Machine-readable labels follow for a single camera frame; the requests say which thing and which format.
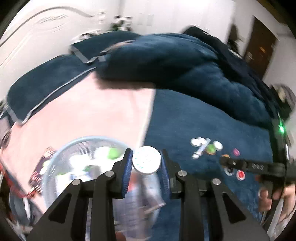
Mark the black cap on clear lid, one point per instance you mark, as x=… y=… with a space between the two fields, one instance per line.
x=229 y=171

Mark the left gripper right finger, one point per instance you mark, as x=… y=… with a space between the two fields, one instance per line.
x=171 y=180

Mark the large white lid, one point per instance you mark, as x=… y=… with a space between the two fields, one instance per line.
x=146 y=160

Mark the right hand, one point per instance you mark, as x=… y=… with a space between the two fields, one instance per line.
x=287 y=195

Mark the pink small cap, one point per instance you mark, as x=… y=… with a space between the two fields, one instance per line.
x=236 y=152

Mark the tan brown lid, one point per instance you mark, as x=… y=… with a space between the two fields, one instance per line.
x=210 y=151

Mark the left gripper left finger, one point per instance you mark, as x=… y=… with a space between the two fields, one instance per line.
x=122 y=170

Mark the red cap on white lid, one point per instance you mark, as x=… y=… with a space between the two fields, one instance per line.
x=240 y=175

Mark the green bottle cap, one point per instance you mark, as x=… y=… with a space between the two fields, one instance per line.
x=210 y=146

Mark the dark blue piped pillow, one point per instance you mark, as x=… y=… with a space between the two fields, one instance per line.
x=30 y=93

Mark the light blue mesh basket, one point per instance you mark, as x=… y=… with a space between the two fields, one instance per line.
x=77 y=191

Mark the dark blue plush blanket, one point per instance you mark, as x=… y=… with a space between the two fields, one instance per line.
x=202 y=90

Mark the white ointment tube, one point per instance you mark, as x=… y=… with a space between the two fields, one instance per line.
x=201 y=149

